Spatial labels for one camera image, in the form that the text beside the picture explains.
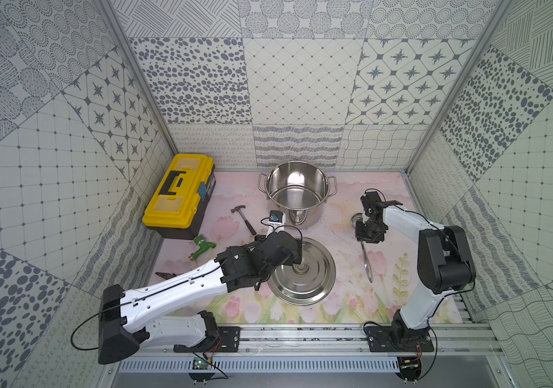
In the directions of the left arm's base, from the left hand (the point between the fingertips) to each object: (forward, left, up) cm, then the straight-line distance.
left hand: (291, 236), depth 71 cm
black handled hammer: (+19, +19, -23) cm, 35 cm away
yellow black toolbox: (+18, +41, -6) cm, 45 cm away
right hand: (+11, -29, -22) cm, 38 cm away
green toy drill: (+8, +34, -22) cm, 41 cm away
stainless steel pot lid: (-5, -6, -23) cm, 25 cm away
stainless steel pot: (+37, -4, -21) cm, 43 cm away
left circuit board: (-30, +27, -25) cm, 47 cm away
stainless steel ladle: (+2, -29, -25) cm, 39 cm away
